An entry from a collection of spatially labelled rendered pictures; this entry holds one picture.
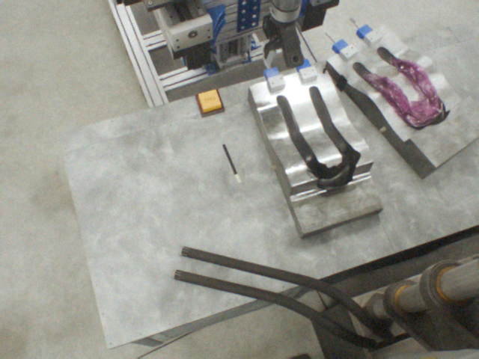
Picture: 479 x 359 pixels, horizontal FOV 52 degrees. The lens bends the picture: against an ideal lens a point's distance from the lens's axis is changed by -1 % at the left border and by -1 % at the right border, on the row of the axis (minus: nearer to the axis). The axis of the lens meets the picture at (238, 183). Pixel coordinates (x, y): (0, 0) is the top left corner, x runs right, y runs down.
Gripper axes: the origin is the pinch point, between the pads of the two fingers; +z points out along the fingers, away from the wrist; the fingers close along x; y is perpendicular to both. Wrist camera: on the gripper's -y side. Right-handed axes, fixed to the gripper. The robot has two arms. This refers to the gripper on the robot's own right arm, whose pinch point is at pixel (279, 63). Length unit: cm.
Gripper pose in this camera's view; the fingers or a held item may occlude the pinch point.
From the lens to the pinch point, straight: 149.6
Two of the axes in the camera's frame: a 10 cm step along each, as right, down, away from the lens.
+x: -9.5, 2.9, -1.3
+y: -3.1, -8.9, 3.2
